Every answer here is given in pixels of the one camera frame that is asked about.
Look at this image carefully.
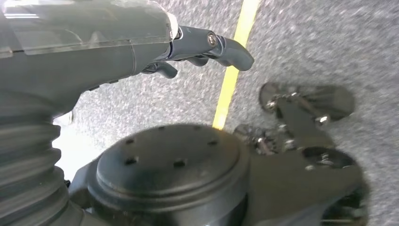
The yellow floor tape square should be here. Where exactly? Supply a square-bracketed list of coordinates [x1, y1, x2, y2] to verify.
[212, 0, 261, 131]

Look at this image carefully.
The white panel with blue edge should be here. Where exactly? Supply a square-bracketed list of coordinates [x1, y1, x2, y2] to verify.
[51, 112, 105, 182]

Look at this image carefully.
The dark robot foot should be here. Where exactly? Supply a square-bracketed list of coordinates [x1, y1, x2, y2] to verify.
[258, 81, 355, 123]

